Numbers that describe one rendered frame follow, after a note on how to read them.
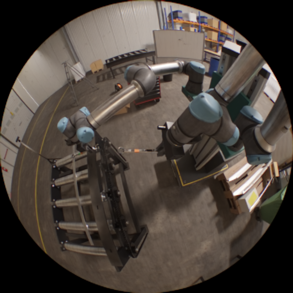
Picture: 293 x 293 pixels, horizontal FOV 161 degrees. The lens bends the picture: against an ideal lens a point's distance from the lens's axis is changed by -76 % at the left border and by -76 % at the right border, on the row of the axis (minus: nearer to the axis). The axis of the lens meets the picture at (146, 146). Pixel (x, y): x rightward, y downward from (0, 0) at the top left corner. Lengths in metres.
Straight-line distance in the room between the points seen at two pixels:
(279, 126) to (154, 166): 1.82
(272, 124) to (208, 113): 0.23
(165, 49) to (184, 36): 0.94
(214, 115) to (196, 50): 4.53
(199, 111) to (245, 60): 0.23
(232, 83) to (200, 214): 1.85
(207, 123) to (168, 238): 1.87
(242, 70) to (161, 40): 4.24
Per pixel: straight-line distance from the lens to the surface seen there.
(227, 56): 0.79
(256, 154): 0.44
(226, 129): 0.30
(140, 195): 1.85
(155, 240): 1.98
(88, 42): 10.30
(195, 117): 0.25
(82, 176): 1.26
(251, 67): 0.37
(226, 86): 0.37
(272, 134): 0.39
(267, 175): 2.55
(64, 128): 0.59
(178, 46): 4.57
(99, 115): 0.45
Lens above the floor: 1.81
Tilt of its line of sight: 61 degrees down
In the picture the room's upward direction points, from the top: 17 degrees counter-clockwise
